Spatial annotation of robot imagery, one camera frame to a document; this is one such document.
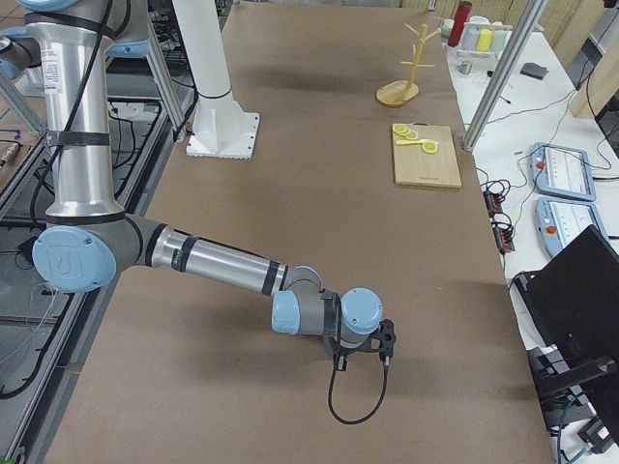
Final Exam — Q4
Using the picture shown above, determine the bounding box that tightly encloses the dark grey pad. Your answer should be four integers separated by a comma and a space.
519, 62, 548, 80

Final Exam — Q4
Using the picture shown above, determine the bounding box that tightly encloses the black laptop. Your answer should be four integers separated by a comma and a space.
513, 225, 618, 367

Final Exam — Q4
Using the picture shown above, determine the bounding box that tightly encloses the wooden cup storage rack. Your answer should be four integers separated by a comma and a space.
375, 23, 440, 108

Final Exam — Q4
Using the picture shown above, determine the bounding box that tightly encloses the lemon slice by knife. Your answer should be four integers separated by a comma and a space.
421, 139, 439, 154

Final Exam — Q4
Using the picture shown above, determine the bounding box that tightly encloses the lower teach pendant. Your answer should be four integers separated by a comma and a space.
535, 197, 608, 258

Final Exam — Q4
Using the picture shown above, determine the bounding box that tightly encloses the teach pendant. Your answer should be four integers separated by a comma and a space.
529, 142, 597, 202
535, 197, 608, 258

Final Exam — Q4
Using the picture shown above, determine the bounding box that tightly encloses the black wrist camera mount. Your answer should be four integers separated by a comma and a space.
362, 319, 397, 365

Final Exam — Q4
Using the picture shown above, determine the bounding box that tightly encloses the brown table mat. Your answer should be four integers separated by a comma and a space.
46, 3, 553, 463

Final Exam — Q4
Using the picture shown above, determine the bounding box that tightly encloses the wooden cutting board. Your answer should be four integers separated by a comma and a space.
392, 123, 462, 189

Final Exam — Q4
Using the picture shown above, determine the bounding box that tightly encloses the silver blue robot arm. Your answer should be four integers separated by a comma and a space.
24, 1, 396, 369
1, 26, 42, 80

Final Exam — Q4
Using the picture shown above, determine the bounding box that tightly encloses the yellow plastic knife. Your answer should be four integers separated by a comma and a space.
395, 139, 427, 146

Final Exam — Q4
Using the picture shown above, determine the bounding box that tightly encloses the white cup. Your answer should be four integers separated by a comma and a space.
440, 18, 455, 39

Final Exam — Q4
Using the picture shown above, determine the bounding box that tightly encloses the upper teach pendant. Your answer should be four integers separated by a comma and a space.
529, 142, 597, 202

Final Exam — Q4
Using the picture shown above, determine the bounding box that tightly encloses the aluminium frame post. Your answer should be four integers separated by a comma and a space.
462, 0, 547, 152

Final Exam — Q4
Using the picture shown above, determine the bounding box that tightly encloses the black power strip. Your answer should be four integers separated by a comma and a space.
483, 189, 516, 255

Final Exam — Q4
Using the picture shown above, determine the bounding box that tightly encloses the small metal cup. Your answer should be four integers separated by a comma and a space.
457, 61, 473, 75

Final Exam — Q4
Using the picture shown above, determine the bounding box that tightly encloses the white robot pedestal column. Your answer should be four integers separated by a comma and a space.
173, 0, 260, 160

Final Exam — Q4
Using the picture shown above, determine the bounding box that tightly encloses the yellow cup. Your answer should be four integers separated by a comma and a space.
476, 29, 492, 51

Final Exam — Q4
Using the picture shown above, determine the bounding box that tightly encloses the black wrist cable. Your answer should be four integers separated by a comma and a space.
327, 356, 392, 426

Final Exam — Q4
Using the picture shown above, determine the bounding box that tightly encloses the red bottle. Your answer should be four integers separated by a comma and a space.
447, 1, 473, 47

